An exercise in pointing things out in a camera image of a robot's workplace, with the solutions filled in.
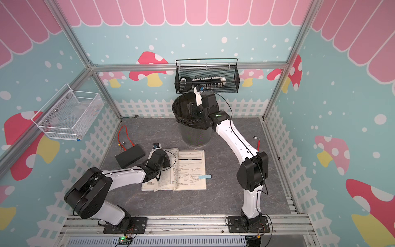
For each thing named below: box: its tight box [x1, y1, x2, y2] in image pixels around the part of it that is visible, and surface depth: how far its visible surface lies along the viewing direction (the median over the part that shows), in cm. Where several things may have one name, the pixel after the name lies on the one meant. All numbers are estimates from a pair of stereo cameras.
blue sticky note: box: [198, 174, 212, 180], surface depth 91 cm
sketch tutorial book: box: [141, 147, 207, 193], surface depth 91 cm
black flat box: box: [114, 144, 146, 169], surface depth 102 cm
